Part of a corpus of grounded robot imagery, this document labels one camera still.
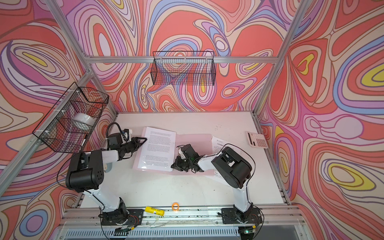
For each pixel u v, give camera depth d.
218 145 1.01
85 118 0.73
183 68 0.99
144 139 0.93
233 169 0.51
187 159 0.75
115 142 0.76
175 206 0.77
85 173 0.49
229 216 0.73
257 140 1.01
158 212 0.73
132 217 0.73
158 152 0.94
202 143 1.01
